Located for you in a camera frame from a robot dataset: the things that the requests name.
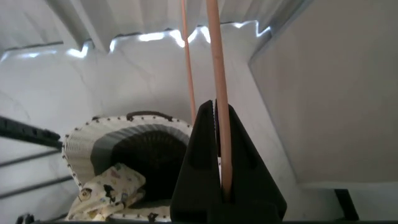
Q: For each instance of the white laundry basket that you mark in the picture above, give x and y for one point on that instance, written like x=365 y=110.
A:
x=81 y=143

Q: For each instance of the pink clothes hanger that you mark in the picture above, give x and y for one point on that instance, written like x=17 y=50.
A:
x=219 y=62

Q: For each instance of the black clothes rack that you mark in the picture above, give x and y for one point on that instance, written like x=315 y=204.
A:
x=31 y=133

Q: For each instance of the cream printed garment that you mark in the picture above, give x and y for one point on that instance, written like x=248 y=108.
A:
x=105 y=189

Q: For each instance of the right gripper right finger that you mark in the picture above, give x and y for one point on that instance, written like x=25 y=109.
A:
x=255 y=193

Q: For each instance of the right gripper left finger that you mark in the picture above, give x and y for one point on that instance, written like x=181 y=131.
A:
x=192 y=193

